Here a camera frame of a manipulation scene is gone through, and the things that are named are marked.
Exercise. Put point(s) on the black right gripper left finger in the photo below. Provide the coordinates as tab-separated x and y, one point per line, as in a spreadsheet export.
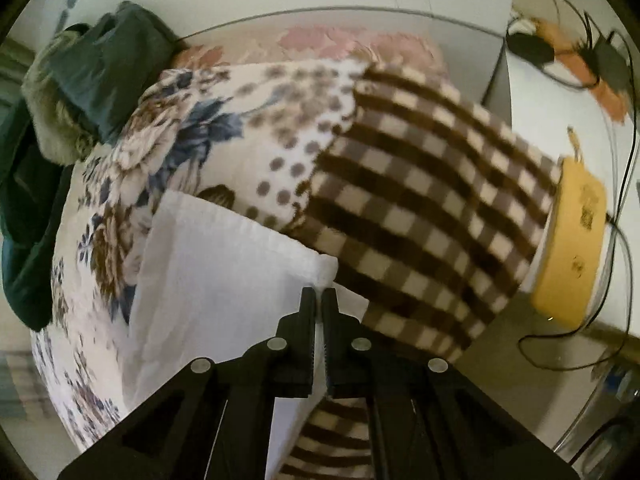
211	420

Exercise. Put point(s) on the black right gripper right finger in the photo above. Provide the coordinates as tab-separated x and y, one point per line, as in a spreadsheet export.
426	420

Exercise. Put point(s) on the white pants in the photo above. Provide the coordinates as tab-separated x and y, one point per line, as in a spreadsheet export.
213	283

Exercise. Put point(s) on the floral fleece bed blanket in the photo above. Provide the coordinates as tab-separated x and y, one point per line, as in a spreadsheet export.
432	206

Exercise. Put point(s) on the yellow rounded box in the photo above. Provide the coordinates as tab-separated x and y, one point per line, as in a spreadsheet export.
570	262

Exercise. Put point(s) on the dark green plush blanket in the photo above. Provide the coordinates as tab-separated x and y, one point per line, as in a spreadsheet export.
33	194

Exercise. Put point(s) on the beige fuzzy cloth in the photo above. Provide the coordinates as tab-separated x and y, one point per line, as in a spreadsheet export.
63	132

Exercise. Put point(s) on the dark teal garment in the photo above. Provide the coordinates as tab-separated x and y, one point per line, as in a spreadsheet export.
108	68

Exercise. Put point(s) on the pink floral pillow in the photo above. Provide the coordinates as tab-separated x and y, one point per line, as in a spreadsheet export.
301	43

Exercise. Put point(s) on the black power adapter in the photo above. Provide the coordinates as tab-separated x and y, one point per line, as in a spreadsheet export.
530	48

